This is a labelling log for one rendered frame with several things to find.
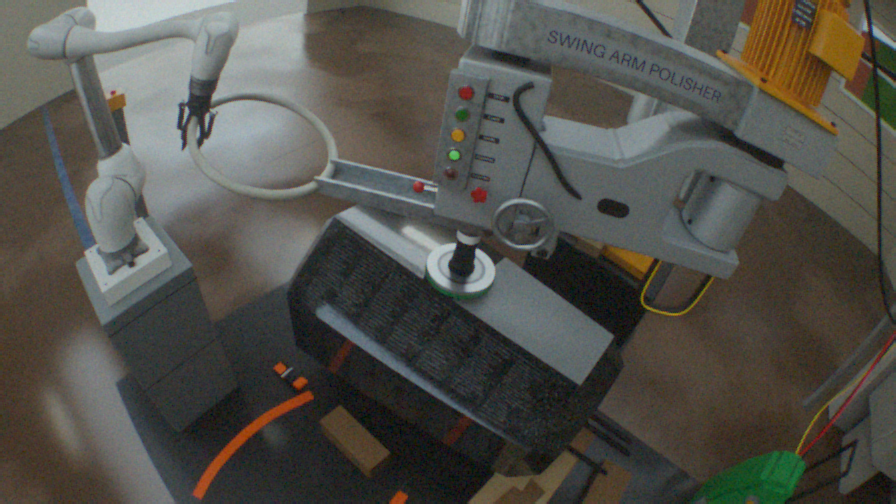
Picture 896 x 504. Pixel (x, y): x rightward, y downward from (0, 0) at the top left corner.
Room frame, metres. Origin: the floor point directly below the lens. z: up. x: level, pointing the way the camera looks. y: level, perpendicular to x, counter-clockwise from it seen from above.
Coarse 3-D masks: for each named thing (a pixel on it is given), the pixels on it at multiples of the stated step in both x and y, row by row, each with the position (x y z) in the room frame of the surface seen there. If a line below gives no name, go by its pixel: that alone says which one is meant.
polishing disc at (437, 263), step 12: (432, 252) 1.02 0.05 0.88; (444, 252) 1.03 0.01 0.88; (480, 252) 1.07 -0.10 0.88; (432, 264) 0.97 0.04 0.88; (444, 264) 0.98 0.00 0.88; (480, 264) 1.01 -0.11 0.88; (492, 264) 1.02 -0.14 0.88; (432, 276) 0.92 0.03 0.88; (444, 276) 0.93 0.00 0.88; (456, 276) 0.94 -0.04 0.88; (468, 276) 0.95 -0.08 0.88; (480, 276) 0.96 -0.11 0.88; (492, 276) 0.97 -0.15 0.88; (444, 288) 0.88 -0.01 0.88; (456, 288) 0.89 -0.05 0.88; (468, 288) 0.90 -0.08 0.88; (480, 288) 0.91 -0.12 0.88
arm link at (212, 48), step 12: (216, 24) 0.96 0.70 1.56; (204, 36) 0.92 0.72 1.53; (216, 36) 0.93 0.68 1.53; (228, 36) 0.96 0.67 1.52; (204, 48) 0.91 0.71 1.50; (216, 48) 0.93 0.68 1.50; (228, 48) 0.97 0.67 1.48; (192, 60) 0.92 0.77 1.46; (204, 60) 0.91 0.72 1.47; (216, 60) 0.93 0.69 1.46; (192, 72) 0.93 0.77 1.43; (204, 72) 0.92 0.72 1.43; (216, 72) 0.95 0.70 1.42
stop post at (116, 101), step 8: (120, 88) 1.56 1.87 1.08; (112, 96) 1.46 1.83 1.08; (120, 96) 1.49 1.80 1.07; (112, 104) 1.44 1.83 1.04; (120, 104) 1.48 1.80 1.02; (112, 112) 1.45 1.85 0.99; (120, 112) 1.49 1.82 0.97; (120, 120) 1.48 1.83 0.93; (120, 128) 1.47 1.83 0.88; (120, 136) 1.46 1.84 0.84; (128, 136) 1.50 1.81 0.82; (128, 144) 1.50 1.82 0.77; (144, 200) 1.50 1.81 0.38; (136, 208) 1.45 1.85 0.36; (144, 208) 1.49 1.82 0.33; (136, 216) 1.47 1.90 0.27; (144, 216) 1.48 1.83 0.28
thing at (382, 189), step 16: (336, 160) 1.07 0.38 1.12; (336, 176) 1.05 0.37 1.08; (352, 176) 1.06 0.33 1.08; (368, 176) 1.06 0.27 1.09; (384, 176) 1.05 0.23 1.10; (400, 176) 1.05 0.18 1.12; (320, 192) 0.96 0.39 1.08; (336, 192) 0.95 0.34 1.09; (352, 192) 0.95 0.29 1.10; (368, 192) 0.94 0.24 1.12; (384, 192) 1.01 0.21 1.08; (400, 192) 1.03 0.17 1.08; (384, 208) 0.94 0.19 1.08; (400, 208) 0.94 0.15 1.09; (416, 208) 0.93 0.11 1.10; (432, 208) 0.93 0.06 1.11; (448, 224) 0.93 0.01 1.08; (464, 224) 0.92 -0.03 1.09; (512, 240) 0.91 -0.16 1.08; (528, 240) 0.91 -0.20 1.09; (544, 256) 0.87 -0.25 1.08
